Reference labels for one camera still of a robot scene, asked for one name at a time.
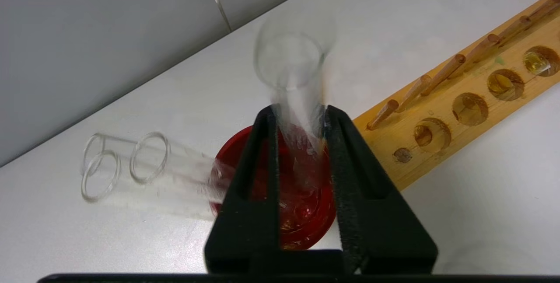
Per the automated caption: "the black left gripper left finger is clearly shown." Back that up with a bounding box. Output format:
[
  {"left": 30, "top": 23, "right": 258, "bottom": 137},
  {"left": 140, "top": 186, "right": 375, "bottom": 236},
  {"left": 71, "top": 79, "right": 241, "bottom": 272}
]
[{"left": 204, "top": 105, "right": 280, "bottom": 275}]

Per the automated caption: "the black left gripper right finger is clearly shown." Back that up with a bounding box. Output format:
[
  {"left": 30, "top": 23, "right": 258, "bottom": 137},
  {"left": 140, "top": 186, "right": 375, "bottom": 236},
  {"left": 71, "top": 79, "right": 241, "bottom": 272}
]
[{"left": 324, "top": 105, "right": 439, "bottom": 275}]

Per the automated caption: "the glass test tube red pigment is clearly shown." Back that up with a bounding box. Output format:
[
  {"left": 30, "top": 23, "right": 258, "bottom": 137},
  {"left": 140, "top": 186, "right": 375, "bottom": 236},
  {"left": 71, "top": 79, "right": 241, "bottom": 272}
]
[{"left": 129, "top": 132, "right": 228, "bottom": 200}]

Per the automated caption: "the glass test tube blue pigment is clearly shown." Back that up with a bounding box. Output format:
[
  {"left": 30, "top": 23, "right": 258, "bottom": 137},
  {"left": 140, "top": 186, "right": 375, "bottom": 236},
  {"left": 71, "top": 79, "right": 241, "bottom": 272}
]
[{"left": 254, "top": 16, "right": 337, "bottom": 187}]

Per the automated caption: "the empty glass test tube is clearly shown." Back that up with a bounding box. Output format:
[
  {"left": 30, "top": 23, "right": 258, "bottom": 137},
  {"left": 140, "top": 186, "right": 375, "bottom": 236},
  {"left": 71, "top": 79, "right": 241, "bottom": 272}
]
[
  {"left": 82, "top": 133, "right": 140, "bottom": 174},
  {"left": 81, "top": 150, "right": 219, "bottom": 218}
]

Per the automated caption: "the wooden test tube rack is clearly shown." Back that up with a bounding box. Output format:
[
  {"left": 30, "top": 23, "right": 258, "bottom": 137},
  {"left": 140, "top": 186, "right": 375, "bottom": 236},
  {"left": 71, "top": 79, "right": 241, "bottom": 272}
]
[{"left": 352, "top": 0, "right": 560, "bottom": 191}]

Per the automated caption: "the dark red plastic cup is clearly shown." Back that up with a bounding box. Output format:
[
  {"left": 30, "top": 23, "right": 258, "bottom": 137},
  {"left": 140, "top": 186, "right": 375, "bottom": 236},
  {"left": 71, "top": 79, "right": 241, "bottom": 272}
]
[{"left": 209, "top": 125, "right": 337, "bottom": 251}]

